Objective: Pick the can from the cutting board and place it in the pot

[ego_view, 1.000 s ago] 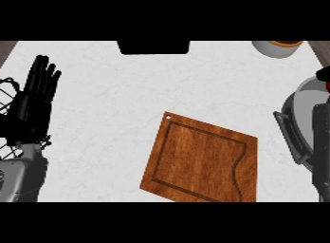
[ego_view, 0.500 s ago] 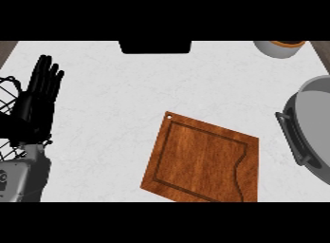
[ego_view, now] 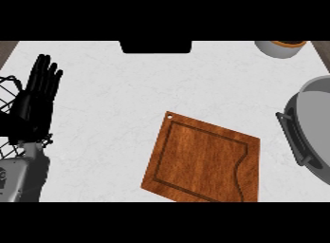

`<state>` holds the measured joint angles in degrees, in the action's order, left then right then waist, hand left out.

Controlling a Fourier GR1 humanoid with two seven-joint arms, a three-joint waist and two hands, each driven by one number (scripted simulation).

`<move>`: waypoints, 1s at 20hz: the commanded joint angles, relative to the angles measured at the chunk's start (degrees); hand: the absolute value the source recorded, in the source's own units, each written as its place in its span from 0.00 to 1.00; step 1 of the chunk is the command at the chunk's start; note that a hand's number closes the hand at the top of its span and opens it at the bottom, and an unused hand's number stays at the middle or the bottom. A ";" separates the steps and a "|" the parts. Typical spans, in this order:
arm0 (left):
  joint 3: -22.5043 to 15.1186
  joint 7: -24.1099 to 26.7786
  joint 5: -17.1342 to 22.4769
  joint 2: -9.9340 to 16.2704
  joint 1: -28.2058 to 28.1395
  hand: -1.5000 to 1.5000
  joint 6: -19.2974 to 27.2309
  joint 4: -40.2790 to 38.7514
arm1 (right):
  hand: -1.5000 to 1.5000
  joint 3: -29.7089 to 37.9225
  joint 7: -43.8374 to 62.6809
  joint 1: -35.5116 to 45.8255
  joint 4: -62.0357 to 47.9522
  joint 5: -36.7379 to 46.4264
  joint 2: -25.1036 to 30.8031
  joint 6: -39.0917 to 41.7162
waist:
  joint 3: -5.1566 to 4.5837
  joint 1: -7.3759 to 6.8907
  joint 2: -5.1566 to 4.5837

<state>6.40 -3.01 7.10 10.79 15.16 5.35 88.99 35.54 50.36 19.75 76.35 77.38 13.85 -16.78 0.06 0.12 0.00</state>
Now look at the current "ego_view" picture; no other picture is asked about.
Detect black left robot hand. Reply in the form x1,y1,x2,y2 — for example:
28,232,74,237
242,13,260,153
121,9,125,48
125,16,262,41
0,53,65,143

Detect brown wooden cutting board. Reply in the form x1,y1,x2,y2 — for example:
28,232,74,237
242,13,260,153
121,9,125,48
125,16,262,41
140,110,261,203

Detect grey pot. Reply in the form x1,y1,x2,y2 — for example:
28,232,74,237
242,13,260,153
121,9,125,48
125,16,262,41
274,74,330,193

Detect black appliance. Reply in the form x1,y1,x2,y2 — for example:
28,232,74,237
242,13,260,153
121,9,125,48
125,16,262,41
119,41,193,54

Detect grey cup with orange rim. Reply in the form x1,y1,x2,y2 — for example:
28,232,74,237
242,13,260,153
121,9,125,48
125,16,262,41
254,41,310,60

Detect black wire basket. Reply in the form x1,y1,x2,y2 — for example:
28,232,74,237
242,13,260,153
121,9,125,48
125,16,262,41
0,71,54,169

